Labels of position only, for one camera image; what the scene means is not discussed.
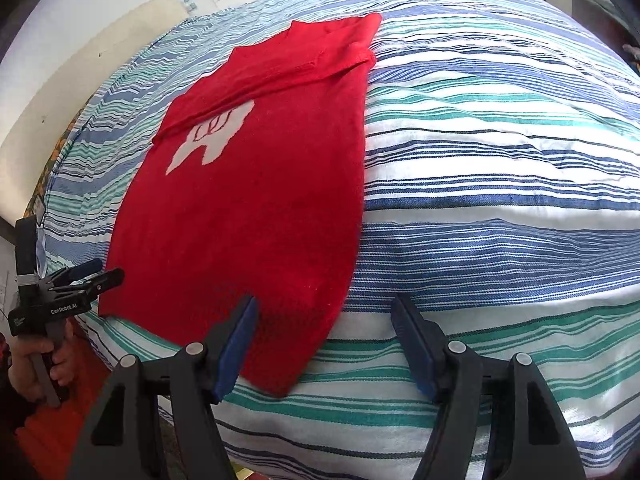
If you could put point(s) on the orange fluffy rug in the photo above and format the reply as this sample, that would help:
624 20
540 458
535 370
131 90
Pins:
70 425

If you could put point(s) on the orange green floral sheet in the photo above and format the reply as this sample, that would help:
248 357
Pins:
50 170

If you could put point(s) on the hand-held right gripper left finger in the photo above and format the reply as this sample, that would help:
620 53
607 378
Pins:
235 355

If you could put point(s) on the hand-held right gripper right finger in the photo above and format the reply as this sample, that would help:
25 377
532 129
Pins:
417 355

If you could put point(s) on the person's left hand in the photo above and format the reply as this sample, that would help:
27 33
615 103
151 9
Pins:
25 365

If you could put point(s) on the red knit sweater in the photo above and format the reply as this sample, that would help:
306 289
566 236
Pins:
250 210

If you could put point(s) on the small clear bottle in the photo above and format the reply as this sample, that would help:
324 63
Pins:
188 4

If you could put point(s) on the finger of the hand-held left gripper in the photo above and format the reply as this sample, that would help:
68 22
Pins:
100 282
80 269

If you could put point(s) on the beige headboard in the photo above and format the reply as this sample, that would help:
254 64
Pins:
75 85

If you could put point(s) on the blue green striped blanket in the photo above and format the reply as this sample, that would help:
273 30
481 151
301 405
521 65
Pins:
500 210

